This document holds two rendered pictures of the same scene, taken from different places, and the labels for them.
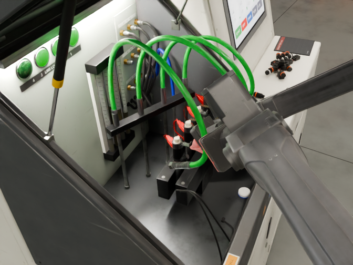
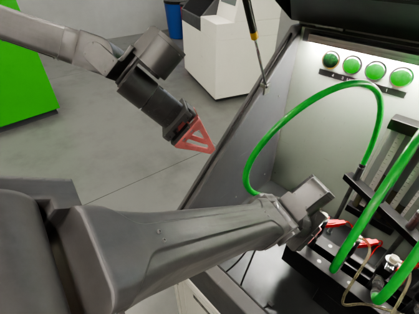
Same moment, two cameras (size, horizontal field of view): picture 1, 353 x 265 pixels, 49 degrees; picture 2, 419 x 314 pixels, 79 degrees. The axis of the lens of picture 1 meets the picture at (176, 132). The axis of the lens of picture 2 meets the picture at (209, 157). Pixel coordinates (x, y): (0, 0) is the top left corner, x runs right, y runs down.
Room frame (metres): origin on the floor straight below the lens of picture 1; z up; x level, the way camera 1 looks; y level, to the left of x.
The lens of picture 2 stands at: (0.70, -0.48, 1.62)
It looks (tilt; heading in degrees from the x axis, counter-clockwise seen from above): 39 degrees down; 109
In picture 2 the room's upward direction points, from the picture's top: straight up
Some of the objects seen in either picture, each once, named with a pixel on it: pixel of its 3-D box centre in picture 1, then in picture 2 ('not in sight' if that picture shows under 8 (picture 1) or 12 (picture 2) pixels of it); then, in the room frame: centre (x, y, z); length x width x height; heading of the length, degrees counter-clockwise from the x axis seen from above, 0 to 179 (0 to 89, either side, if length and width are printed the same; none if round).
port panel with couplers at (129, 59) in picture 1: (134, 55); not in sight; (1.17, 0.13, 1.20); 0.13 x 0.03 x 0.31; 153
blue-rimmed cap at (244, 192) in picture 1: (244, 192); not in sight; (0.87, -0.21, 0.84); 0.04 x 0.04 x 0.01
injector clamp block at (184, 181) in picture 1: (194, 164); (344, 287); (0.94, -0.05, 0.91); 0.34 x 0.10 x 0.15; 153
